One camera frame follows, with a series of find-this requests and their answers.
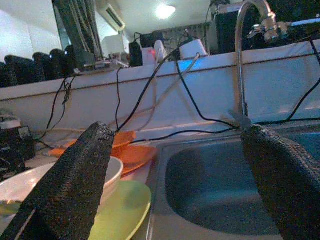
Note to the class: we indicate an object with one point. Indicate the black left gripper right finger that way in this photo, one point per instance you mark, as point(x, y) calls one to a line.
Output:
point(287, 185)

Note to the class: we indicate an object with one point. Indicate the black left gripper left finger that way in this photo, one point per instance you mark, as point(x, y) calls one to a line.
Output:
point(70, 180)

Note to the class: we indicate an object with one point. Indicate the green round plate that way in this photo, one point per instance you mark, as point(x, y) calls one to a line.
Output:
point(125, 212)

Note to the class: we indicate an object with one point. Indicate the white bowl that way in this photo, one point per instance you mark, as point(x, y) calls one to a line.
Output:
point(15, 185)

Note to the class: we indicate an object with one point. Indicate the orange bowl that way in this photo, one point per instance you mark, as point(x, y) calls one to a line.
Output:
point(123, 138)

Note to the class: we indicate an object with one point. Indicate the orange plate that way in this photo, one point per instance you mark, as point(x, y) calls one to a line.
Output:
point(135, 157)

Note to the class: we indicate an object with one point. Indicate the stainless steel sink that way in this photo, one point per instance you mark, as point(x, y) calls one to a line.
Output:
point(205, 187)

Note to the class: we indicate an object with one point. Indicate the black chair back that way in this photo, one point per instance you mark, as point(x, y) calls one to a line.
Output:
point(60, 61)
point(25, 70)
point(43, 63)

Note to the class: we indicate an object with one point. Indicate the chrome gooseneck faucet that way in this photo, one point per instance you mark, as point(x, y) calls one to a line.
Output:
point(239, 75)

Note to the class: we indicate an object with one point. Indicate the small black box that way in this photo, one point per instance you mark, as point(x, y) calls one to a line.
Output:
point(135, 55)

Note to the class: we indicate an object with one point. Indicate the white bottle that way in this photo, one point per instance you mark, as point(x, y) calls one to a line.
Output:
point(160, 51)

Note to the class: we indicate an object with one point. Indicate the large black box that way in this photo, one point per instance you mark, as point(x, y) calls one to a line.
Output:
point(227, 32)

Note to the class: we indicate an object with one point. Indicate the white air conditioner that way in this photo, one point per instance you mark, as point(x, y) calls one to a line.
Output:
point(112, 16)

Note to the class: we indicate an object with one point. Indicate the round ceiling light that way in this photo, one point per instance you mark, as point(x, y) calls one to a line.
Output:
point(165, 11)

